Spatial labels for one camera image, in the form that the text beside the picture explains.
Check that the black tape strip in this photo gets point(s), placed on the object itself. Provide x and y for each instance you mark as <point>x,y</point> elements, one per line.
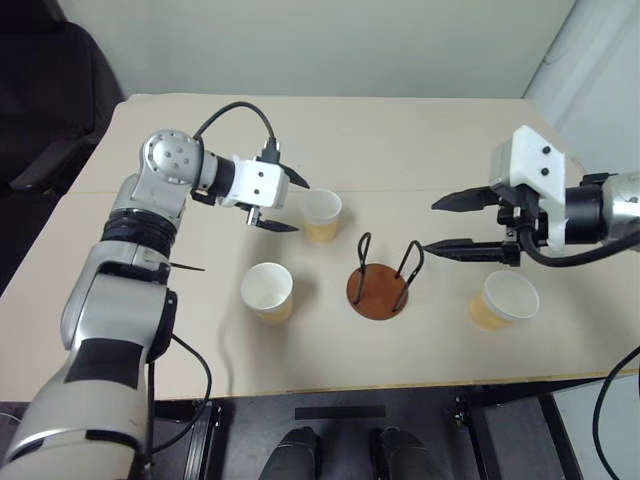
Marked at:
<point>340,413</point>

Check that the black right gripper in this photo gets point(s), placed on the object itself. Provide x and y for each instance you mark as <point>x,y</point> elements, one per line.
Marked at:
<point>517,210</point>

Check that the tan paper cup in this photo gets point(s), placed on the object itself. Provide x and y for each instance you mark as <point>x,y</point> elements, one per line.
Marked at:
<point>267,292</point>
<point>322,212</point>
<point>505,300</point>

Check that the white floor panel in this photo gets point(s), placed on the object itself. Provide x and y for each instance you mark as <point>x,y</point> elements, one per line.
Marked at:
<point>627,440</point>

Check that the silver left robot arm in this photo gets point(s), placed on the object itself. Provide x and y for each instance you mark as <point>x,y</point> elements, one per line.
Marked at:
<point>100,300</point>

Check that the black office chair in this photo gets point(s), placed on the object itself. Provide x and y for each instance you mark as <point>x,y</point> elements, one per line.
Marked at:
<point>45,100</point>

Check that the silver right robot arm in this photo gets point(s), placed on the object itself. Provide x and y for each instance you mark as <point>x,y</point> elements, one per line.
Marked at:
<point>617,205</point>

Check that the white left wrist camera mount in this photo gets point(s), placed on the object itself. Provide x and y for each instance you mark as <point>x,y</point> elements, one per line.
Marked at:
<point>262,185</point>

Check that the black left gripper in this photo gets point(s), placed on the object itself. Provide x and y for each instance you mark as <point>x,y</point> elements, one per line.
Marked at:
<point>252,216</point>

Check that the white partition panel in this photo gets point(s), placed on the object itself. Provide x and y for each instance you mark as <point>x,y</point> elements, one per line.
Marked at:
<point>600,75</point>

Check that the black table frame leg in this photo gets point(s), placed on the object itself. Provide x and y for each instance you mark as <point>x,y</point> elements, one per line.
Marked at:
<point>515,440</point>
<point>200,440</point>

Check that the dark rounded shape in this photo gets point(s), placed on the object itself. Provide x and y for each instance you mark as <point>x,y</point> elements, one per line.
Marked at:
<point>402,455</point>
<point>292,455</point>

